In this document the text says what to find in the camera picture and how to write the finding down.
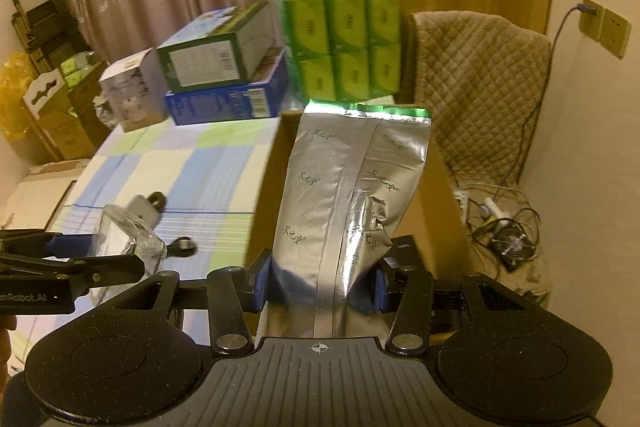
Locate beige wall socket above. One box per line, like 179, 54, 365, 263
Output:
579, 0, 605, 42
601, 7, 631, 60

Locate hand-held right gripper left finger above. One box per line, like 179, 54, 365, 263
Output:
97, 251, 274, 358

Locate white plug adapter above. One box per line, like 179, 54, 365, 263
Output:
477, 199, 508, 220

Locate yellow plastic bag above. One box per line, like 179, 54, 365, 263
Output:
0, 52, 33, 138

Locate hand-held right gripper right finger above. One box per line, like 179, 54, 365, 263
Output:
372, 258, 544, 356

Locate checked tablecloth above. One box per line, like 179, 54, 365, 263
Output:
45, 114, 286, 343

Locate stack of green tissue packs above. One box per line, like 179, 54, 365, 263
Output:
272, 0, 403, 102

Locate carton with white cutout flap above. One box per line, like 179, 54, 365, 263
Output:
22, 67, 96, 160

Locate grey power cable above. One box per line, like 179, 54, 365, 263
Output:
515, 2, 593, 188

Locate clear-wrapped white packet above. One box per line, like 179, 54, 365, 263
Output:
97, 204, 167, 280

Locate large cardboard box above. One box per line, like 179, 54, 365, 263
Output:
244, 109, 473, 343

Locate blue flat box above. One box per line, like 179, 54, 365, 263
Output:
165, 52, 290, 126

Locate small black round object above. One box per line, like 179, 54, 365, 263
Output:
167, 237, 197, 259

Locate silver foil pouch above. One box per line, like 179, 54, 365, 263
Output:
267, 99, 432, 340

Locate small black fan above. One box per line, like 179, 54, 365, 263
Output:
492, 219, 538, 270

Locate beige quilted chair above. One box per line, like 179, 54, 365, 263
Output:
407, 11, 556, 303

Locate dark green box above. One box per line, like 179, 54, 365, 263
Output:
156, 1, 286, 94

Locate carton holding green packs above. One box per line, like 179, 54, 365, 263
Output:
60, 52, 113, 142

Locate white square device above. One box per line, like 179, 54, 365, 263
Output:
127, 192, 168, 223

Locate black metal rack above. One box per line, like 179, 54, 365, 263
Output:
10, 0, 91, 72

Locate white humidifier box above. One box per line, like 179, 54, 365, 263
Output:
98, 48, 168, 132

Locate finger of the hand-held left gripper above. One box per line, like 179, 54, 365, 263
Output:
0, 230, 99, 258
0, 254, 146, 298

